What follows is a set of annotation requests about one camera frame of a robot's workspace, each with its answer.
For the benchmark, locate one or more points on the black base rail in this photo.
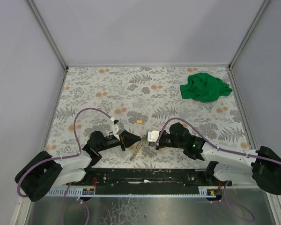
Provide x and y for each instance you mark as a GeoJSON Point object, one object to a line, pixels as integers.
{"type": "Point", "coordinates": [149, 181]}

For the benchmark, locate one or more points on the patterned bracelet keyring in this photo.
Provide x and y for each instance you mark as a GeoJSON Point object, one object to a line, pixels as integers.
{"type": "Point", "coordinates": [137, 148]}

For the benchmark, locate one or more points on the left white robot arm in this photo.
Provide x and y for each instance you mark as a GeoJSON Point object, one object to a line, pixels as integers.
{"type": "Point", "coordinates": [44, 171]}

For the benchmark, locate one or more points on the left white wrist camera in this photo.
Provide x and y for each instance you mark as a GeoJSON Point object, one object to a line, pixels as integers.
{"type": "Point", "coordinates": [117, 127]}

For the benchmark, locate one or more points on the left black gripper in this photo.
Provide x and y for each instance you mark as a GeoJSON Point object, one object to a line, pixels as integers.
{"type": "Point", "coordinates": [123, 142]}

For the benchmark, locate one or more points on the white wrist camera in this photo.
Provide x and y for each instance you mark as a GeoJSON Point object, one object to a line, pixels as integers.
{"type": "Point", "coordinates": [117, 127]}
{"type": "Point", "coordinates": [152, 137]}

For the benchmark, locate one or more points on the yellow key tag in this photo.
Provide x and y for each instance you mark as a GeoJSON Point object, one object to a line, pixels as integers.
{"type": "Point", "coordinates": [139, 121]}

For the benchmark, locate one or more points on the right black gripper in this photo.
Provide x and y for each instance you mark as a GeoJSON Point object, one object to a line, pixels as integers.
{"type": "Point", "coordinates": [161, 140]}

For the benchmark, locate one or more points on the green crumpled cloth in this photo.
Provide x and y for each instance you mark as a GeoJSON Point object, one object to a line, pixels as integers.
{"type": "Point", "coordinates": [204, 87]}

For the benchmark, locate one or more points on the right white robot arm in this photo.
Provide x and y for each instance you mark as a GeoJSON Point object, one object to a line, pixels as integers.
{"type": "Point", "coordinates": [258, 167]}

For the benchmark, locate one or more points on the floral table mat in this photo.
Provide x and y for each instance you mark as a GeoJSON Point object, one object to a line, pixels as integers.
{"type": "Point", "coordinates": [92, 95]}

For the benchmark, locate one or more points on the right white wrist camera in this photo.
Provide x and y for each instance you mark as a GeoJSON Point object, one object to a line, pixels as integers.
{"type": "Point", "coordinates": [152, 137]}

